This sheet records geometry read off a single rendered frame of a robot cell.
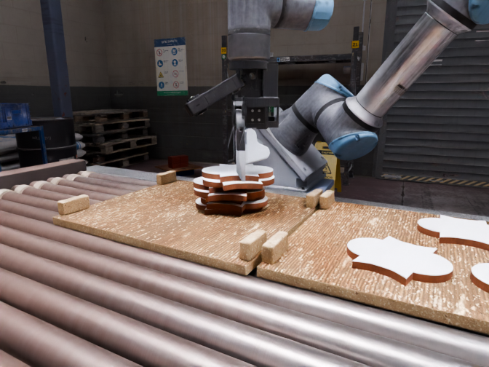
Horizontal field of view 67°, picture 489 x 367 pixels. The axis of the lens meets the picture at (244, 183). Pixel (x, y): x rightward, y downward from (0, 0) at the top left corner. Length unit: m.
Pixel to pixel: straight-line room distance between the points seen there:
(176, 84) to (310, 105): 5.36
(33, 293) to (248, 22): 0.51
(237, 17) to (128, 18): 6.36
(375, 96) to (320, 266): 0.55
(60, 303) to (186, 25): 5.96
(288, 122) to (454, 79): 4.32
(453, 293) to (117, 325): 0.38
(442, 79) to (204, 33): 3.42
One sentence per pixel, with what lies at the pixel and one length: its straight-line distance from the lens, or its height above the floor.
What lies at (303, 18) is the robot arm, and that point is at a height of 1.29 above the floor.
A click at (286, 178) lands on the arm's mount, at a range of 1.11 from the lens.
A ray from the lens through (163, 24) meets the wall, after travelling 6.57.
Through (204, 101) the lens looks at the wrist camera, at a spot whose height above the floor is 1.14.
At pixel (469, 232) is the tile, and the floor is 0.95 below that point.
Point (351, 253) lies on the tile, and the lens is 0.54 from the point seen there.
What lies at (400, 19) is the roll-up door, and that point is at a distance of 5.35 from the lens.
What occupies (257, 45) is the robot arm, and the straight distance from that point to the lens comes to 0.66.
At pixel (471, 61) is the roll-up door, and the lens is 5.33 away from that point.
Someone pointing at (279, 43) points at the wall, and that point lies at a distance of 5.63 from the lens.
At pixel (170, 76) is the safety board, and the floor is 1.41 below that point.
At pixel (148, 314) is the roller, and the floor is 0.91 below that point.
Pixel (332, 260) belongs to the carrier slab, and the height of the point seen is 0.94.
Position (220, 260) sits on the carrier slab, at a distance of 0.52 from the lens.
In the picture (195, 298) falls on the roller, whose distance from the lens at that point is 0.48.
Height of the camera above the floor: 1.16
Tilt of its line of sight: 14 degrees down
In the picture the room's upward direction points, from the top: straight up
